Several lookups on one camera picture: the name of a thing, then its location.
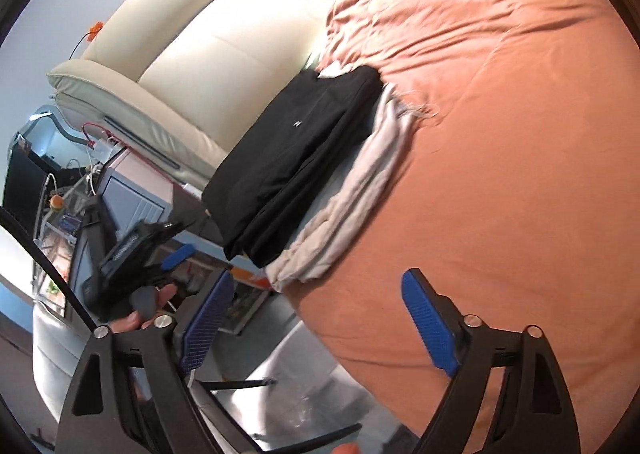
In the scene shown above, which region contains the black long-sleeve shirt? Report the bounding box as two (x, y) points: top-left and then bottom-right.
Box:
(202, 66), (383, 268)

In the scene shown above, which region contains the orange-brown bed sheet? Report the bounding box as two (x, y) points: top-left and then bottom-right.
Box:
(286, 0), (639, 453)

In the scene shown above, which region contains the white charging cable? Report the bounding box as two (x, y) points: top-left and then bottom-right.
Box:
(79, 120), (126, 195)

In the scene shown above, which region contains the folded beige blanket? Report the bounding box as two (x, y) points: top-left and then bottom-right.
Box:
(264, 84), (419, 292)

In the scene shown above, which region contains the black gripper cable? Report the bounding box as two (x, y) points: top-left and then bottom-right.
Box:
(0, 205), (99, 333)

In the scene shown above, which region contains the cream padded headboard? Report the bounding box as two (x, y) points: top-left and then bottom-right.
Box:
(48, 0), (334, 188)

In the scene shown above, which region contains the grey left nightstand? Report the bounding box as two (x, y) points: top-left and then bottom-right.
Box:
(96, 151), (221, 245)

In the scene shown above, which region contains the person's left hand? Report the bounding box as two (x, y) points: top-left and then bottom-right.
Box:
(108, 283), (177, 334)

